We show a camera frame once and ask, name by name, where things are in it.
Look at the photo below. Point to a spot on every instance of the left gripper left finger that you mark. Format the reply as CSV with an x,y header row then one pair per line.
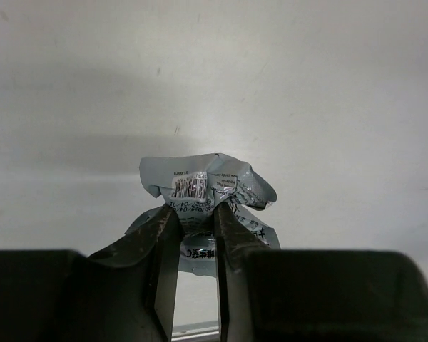
x,y
123,292

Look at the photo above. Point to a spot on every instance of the silver foil snack packet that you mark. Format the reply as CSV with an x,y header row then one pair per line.
x,y
194,186

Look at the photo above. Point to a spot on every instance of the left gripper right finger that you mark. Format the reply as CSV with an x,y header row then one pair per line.
x,y
270,294

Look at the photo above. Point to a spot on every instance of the aluminium frame rail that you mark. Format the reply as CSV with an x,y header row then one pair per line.
x,y
197,332

